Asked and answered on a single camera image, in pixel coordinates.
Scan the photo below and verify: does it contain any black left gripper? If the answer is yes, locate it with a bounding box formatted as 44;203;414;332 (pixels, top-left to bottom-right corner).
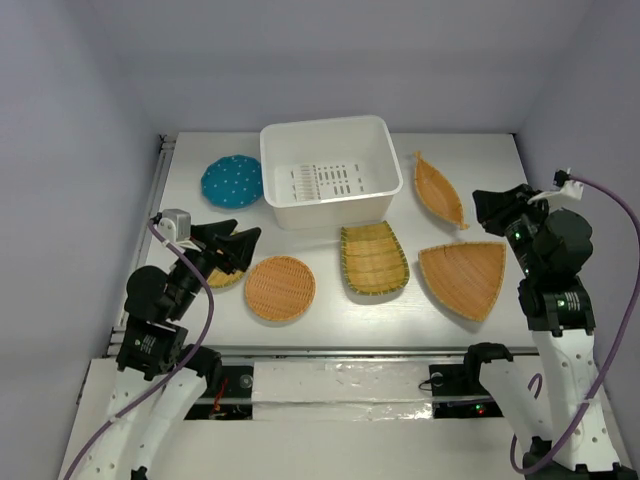
168;218;260;317

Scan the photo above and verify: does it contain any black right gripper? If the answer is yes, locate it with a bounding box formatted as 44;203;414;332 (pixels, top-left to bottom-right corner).
473;181;552;274

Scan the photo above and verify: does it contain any boat-shaped orange bamboo plate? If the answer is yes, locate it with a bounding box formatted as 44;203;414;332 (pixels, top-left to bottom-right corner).
413;151;469;230

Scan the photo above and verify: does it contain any blue polka dot plate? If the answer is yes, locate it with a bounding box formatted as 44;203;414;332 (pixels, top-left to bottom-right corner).
201;154;264;209

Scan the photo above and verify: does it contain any fan-shaped orange bamboo plate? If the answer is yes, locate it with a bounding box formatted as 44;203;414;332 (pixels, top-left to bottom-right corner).
418;242;506;322

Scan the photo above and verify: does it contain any green-rimmed rectangular bamboo plate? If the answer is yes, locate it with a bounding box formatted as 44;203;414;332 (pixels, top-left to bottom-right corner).
341;221;410;296

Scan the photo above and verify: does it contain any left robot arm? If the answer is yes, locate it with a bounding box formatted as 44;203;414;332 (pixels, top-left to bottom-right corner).
64;209;261;479

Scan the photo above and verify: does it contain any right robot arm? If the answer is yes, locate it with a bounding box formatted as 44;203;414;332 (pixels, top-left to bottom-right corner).
460;178;639;479

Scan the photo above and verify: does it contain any white plastic bin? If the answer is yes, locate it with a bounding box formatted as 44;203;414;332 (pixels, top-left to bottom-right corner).
260;115;404;230

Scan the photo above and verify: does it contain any round green-rimmed bamboo plate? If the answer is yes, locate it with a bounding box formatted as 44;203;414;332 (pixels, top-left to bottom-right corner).
208;252;246;289

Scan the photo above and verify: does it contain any round orange bamboo plate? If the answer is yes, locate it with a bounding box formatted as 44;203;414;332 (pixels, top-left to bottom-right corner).
245;256;316;322

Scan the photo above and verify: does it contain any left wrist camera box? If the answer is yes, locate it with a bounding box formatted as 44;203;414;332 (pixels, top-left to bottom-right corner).
155;209;191;245

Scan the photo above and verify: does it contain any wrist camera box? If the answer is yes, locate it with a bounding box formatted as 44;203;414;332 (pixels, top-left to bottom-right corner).
155;209;191;245
527;168;584;208

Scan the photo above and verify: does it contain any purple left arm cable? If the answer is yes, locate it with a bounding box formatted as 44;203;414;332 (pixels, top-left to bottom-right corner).
62;219;216;480

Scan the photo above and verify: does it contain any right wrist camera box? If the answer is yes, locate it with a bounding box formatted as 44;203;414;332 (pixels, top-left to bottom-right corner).
527;168;584;208

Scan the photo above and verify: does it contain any aluminium front rail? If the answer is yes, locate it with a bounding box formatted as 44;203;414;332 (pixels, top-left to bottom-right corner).
102;344;541;359

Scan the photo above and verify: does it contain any aluminium rail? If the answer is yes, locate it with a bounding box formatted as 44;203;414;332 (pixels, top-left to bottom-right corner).
102;344;541;359
106;134;177;357

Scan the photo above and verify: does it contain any aluminium left side rail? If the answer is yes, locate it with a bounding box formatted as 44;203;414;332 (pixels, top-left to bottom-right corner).
106;134;177;357

